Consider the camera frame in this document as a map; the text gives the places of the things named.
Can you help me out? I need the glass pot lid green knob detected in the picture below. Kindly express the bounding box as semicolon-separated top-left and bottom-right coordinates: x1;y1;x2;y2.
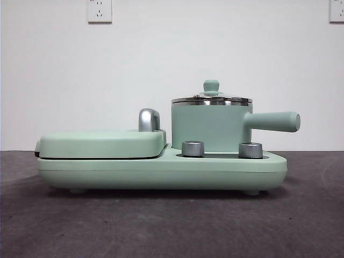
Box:
171;78;253;104

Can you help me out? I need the silver control knob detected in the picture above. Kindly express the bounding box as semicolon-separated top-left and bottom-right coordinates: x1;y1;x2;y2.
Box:
181;140;205;157
238;141;263;159

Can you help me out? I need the green breakfast machine base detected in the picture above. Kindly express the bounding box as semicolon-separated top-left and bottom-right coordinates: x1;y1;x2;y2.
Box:
37;144;288;195

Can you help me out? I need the green pot with handle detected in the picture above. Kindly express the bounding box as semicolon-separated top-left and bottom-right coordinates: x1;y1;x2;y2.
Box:
171;101;302;151

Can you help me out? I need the green griddle lid chrome handle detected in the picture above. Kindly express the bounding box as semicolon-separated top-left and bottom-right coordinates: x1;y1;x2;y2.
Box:
34;107;168;159

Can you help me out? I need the white wall socket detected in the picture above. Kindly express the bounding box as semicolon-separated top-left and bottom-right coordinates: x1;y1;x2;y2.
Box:
87;0;113;24
329;0;344;23

